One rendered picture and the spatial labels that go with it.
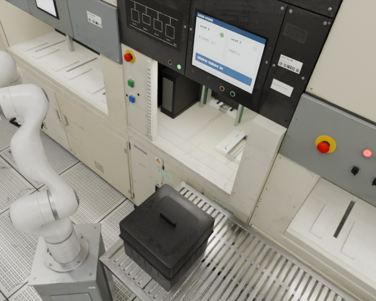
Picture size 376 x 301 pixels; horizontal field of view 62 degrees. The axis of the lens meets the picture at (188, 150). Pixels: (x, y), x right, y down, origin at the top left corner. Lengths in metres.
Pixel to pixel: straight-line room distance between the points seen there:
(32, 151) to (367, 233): 1.49
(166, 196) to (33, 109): 0.63
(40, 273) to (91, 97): 1.13
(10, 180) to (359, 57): 2.63
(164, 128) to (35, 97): 0.93
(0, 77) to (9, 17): 1.65
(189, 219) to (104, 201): 1.40
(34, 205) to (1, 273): 1.35
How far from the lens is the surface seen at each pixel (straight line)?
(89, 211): 2.59
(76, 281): 1.51
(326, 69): 1.06
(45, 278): 1.55
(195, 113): 2.01
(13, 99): 1.14
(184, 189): 1.72
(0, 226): 2.72
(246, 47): 1.13
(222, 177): 1.66
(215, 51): 1.21
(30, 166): 1.18
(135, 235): 1.28
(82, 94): 2.22
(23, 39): 2.93
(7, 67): 1.22
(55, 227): 1.34
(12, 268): 2.52
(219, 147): 1.76
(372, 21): 0.99
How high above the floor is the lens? 2.13
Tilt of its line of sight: 46 degrees down
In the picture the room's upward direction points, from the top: 6 degrees clockwise
